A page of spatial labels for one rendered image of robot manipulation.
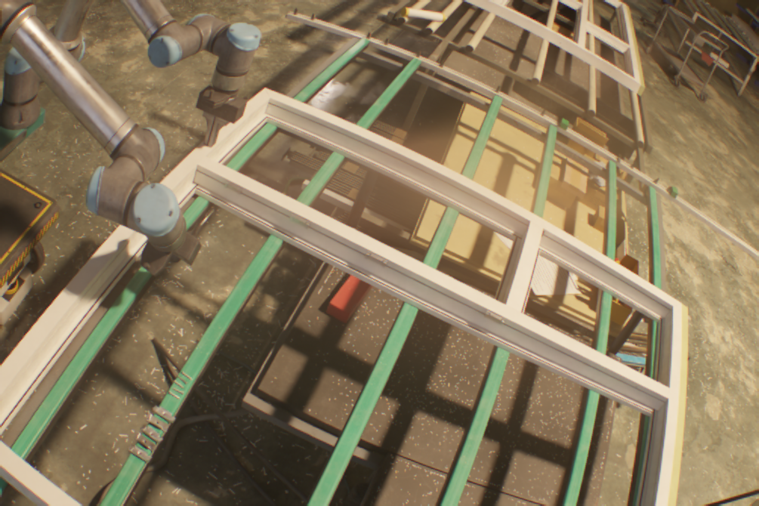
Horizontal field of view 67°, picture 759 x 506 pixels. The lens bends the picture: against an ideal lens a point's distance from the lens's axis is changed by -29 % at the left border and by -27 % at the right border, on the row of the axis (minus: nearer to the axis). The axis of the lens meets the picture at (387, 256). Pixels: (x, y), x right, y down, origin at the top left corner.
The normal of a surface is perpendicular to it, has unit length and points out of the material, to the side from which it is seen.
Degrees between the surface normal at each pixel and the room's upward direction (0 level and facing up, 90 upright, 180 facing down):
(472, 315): 90
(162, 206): 37
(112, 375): 0
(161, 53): 92
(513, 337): 90
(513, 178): 0
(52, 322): 0
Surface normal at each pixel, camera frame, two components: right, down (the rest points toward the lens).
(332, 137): -0.31, 0.54
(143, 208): 0.20, -0.18
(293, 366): 0.33, -0.71
